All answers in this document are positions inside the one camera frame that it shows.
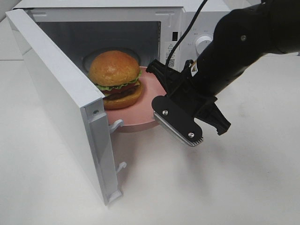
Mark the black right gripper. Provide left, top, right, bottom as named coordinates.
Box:
left=146, top=44, right=260, bottom=147

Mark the pink round plate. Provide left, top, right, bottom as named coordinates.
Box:
left=106, top=67, right=165, bottom=133

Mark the burger with lettuce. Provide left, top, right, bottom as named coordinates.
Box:
left=88, top=50, right=143, bottom=110

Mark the white microwave door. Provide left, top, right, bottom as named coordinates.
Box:
left=6, top=9, right=126, bottom=204

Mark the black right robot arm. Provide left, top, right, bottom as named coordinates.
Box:
left=146, top=0, right=300, bottom=146

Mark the upper white power knob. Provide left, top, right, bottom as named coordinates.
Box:
left=195, top=35, right=213, bottom=56

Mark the white warning label sticker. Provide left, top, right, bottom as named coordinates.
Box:
left=164, top=41, right=179, bottom=69

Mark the white microwave oven body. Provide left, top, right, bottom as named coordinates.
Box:
left=12, top=0, right=200, bottom=76

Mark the glass microwave turntable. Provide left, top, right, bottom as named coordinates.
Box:
left=82, top=47, right=141, bottom=72

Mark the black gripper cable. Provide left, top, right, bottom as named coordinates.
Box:
left=164, top=0, right=209, bottom=92

